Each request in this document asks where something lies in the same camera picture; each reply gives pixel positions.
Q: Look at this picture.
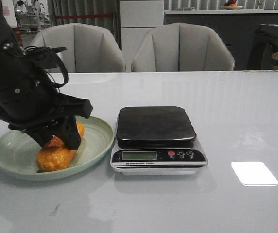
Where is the orange corn cob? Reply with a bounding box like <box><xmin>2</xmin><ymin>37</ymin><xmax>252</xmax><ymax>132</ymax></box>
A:
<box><xmin>36</xmin><ymin>136</ymin><xmax>77</xmax><ymax>172</ymax></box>

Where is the red belt stanchion barrier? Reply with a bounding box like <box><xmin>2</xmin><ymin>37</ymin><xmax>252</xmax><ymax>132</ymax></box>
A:
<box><xmin>51</xmin><ymin>13</ymin><xmax>118</xmax><ymax>30</ymax></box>

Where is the grey armchair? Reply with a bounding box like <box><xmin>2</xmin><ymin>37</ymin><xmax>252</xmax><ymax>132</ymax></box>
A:
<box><xmin>30</xmin><ymin>23</ymin><xmax>125</xmax><ymax>73</ymax></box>
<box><xmin>131</xmin><ymin>23</ymin><xmax>235</xmax><ymax>72</ymax></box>

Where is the grey armchair left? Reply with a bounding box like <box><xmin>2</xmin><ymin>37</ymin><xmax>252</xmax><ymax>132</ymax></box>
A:
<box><xmin>30</xmin><ymin>23</ymin><xmax>125</xmax><ymax>73</ymax></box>

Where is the fruit bowl on counter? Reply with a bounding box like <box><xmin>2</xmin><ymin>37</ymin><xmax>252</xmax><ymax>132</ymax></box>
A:
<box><xmin>221</xmin><ymin>0</ymin><xmax>243</xmax><ymax>10</ymax></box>

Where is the grey curtain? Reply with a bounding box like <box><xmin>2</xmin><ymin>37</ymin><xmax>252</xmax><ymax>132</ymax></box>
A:
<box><xmin>47</xmin><ymin>0</ymin><xmax>121</xmax><ymax>46</ymax></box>

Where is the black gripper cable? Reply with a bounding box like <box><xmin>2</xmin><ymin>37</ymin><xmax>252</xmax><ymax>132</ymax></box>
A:
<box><xmin>22</xmin><ymin>46</ymin><xmax>69</xmax><ymax>88</ymax></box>

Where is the black appliance box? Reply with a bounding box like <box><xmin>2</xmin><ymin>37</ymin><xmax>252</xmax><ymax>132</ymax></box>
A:
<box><xmin>247</xmin><ymin>24</ymin><xmax>278</xmax><ymax>70</ymax></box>

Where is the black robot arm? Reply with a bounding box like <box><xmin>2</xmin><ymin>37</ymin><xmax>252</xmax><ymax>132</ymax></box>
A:
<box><xmin>0</xmin><ymin>1</ymin><xmax>93</xmax><ymax>150</ymax></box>

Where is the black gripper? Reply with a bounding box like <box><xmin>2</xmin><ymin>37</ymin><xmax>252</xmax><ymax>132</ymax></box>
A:
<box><xmin>0</xmin><ymin>57</ymin><xmax>93</xmax><ymax>150</ymax></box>

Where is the digital kitchen scale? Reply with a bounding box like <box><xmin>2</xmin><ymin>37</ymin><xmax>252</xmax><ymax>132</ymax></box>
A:
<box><xmin>110</xmin><ymin>106</ymin><xmax>208</xmax><ymax>175</ymax></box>

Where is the dark counter cabinet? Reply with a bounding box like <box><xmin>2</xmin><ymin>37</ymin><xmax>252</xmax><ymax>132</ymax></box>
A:
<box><xmin>164</xmin><ymin>9</ymin><xmax>278</xmax><ymax>70</ymax></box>

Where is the pale green plate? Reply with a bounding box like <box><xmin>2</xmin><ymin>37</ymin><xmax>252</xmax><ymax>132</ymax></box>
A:
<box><xmin>0</xmin><ymin>116</ymin><xmax>115</xmax><ymax>181</ymax></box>

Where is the white drawer cabinet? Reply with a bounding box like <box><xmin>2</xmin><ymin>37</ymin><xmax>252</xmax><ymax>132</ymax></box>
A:
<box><xmin>120</xmin><ymin>0</ymin><xmax>164</xmax><ymax>72</ymax></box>

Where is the grey armchair right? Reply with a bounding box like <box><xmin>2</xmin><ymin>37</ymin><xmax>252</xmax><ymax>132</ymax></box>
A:
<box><xmin>131</xmin><ymin>23</ymin><xmax>235</xmax><ymax>72</ymax></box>

